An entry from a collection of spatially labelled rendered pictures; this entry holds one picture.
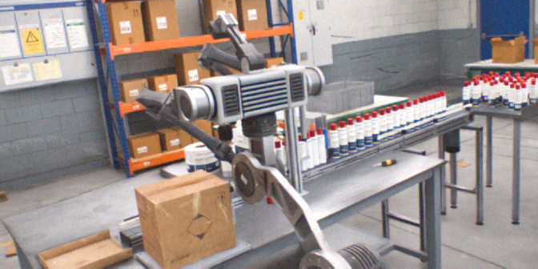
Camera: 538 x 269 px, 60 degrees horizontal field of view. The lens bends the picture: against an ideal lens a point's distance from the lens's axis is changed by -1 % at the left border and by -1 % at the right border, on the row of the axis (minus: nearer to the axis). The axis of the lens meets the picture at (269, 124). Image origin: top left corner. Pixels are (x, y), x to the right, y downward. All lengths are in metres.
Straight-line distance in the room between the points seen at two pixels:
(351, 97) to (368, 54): 4.82
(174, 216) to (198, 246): 0.17
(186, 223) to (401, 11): 8.66
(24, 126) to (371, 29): 6.23
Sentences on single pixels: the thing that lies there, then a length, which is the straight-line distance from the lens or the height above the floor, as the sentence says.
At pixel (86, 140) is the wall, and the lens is 6.75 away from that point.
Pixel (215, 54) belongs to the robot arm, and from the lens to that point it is 2.11.
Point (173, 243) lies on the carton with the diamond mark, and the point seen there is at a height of 0.95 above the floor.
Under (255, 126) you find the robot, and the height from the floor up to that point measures 1.33.
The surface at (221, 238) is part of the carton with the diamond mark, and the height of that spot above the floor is 0.91.
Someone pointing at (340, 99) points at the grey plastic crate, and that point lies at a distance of 4.48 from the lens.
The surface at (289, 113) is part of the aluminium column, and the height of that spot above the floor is 1.26.
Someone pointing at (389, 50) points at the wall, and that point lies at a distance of 9.78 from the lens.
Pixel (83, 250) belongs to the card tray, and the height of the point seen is 0.83.
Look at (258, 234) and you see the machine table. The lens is 2.05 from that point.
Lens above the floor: 1.70
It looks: 12 degrees down
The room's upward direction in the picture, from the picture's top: 6 degrees counter-clockwise
